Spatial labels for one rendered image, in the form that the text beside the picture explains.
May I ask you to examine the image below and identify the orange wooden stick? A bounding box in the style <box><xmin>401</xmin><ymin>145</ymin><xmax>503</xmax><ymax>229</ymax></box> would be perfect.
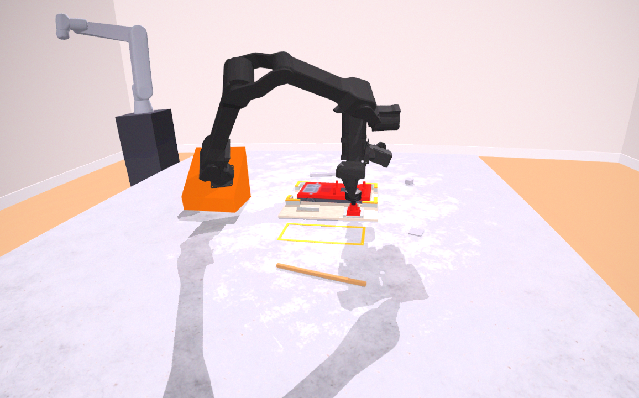
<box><xmin>276</xmin><ymin>263</ymin><xmax>366</xmax><ymax>287</ymax></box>

